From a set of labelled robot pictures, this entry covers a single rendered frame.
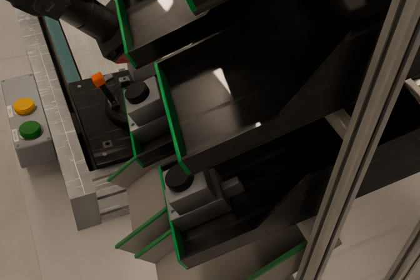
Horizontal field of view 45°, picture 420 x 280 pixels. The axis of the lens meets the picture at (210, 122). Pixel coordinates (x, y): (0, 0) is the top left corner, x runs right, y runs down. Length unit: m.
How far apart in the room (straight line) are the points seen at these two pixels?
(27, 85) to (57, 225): 0.31
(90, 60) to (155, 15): 0.68
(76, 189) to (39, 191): 0.16
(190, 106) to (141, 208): 0.38
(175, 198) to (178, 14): 0.20
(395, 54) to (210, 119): 0.18
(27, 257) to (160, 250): 0.31
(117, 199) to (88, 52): 0.45
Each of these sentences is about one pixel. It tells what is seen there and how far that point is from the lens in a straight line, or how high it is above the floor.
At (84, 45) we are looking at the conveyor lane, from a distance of 1.30.
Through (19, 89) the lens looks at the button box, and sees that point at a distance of 1.13.
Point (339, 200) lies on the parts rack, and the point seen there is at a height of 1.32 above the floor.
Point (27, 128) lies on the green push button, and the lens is 1.03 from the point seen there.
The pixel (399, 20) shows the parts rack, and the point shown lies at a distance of 0.35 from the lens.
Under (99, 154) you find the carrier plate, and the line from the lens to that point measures 0.96.
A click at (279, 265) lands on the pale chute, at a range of 0.61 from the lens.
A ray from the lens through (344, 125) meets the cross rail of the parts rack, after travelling 0.43.
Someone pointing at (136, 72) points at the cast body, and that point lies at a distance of 0.96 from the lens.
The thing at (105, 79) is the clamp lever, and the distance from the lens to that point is 0.97.
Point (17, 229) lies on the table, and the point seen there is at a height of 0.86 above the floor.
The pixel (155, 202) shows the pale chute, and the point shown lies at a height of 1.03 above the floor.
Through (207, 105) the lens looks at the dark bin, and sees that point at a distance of 0.47.
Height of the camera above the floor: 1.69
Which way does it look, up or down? 45 degrees down
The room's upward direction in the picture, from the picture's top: 4 degrees clockwise
